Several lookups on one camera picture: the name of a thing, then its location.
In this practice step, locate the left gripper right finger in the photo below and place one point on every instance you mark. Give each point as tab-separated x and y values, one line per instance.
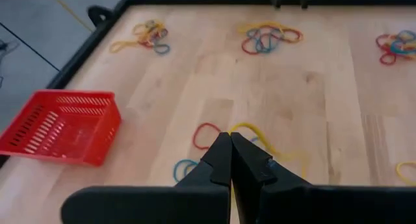
325	204

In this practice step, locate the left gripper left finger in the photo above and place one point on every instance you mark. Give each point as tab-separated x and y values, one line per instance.
162	204

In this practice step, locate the red rubber band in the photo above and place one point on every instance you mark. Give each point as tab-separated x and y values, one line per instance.
297	40
195	136
247	51
386	63
148	44

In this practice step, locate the red plastic basket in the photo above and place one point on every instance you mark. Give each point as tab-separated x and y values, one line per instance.
81	143

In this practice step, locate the black table edge clamp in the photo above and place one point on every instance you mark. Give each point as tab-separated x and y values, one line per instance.
99	14

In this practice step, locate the black aluminium rig frame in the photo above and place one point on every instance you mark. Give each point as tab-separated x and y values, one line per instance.
84	52

